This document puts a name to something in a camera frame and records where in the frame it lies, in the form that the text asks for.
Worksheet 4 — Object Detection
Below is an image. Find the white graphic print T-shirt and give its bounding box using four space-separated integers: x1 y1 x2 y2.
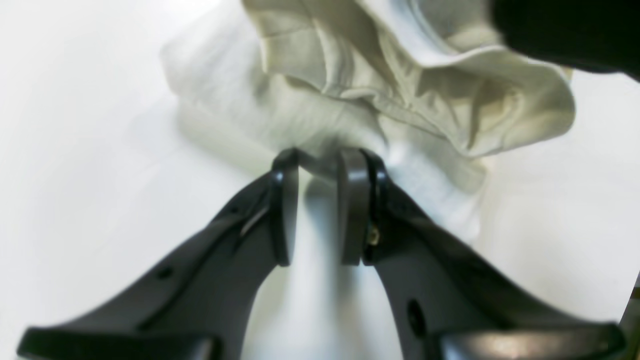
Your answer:
160 0 576 244

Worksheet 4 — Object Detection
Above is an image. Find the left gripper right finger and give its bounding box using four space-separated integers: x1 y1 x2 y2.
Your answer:
336 148 626 360

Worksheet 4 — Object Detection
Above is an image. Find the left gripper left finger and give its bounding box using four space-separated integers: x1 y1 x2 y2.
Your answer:
18 149 299 360

